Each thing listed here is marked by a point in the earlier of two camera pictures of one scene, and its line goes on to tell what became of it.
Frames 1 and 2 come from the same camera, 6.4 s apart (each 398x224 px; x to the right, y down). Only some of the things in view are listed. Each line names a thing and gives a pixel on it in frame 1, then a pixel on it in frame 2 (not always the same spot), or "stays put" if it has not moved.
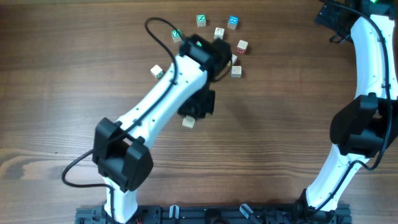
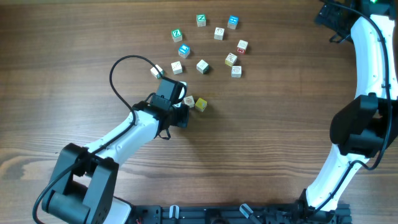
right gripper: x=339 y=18 stays put
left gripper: x=201 y=111 → x=182 y=121
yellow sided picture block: x=234 y=58 stays put
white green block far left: x=157 y=71 stays put
